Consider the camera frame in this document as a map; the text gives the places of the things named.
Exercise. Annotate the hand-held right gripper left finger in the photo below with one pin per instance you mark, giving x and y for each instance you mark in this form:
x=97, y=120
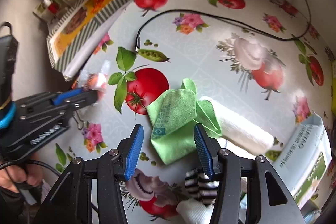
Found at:
x=134, y=155

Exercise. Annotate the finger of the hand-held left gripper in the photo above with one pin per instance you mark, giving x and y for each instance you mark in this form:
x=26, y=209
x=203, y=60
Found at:
x=86, y=99
x=65, y=96

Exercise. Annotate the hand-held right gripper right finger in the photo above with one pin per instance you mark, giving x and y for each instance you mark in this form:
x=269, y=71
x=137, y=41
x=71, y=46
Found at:
x=203, y=153

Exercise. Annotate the clear orange packet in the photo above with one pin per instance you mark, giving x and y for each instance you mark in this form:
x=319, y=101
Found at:
x=98, y=81

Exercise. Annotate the black white striped sock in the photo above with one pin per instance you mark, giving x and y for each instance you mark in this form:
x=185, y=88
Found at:
x=199, y=187

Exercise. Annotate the green microfiber cloth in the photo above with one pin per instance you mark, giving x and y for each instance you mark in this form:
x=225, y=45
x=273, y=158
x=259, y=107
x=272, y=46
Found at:
x=173, y=119

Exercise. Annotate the white towel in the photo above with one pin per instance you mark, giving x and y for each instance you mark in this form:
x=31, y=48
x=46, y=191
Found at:
x=244, y=129

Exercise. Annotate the person's left forearm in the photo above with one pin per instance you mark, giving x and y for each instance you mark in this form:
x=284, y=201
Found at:
x=10, y=207

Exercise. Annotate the person's left hand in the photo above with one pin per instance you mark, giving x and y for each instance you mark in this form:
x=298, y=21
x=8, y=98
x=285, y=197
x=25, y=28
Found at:
x=34, y=180

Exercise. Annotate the yellow printed striped-edge box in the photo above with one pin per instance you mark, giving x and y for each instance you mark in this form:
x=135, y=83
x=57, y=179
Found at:
x=78, y=24

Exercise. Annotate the floral fruit print tablecloth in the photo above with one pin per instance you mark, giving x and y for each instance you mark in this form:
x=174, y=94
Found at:
x=210, y=61

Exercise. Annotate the pale blue wet wipes pack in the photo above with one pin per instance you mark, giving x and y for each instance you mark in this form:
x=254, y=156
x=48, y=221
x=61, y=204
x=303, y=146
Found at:
x=307, y=161

